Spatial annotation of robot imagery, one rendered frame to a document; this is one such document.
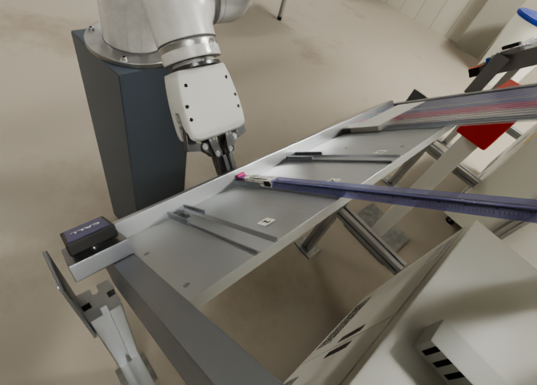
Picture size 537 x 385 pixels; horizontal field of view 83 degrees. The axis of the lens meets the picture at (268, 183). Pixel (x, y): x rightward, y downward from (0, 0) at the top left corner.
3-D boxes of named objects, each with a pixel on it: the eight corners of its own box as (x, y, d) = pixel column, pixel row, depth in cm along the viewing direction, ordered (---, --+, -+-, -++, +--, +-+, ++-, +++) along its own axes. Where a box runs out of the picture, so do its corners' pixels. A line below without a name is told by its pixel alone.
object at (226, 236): (124, 259, 36) (113, 236, 35) (395, 118, 74) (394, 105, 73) (194, 331, 22) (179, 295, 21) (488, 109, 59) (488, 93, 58)
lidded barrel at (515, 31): (464, 72, 307) (515, 9, 263) (476, 61, 338) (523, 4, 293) (510, 98, 293) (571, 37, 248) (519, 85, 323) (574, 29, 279)
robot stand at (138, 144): (113, 213, 115) (69, 29, 63) (155, 191, 126) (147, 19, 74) (141, 246, 110) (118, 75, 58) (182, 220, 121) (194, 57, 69)
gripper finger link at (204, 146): (211, 138, 48) (223, 177, 50) (193, 144, 46) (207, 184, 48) (221, 137, 46) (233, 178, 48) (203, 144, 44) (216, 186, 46)
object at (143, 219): (129, 275, 38) (106, 224, 36) (391, 129, 75) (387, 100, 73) (133, 278, 37) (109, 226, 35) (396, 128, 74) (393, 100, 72)
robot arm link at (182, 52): (201, 48, 49) (207, 67, 50) (149, 55, 44) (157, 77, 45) (229, 31, 42) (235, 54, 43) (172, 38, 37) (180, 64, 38)
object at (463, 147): (343, 224, 140) (467, 76, 82) (371, 203, 154) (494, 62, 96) (383, 265, 131) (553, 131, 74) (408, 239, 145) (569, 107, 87)
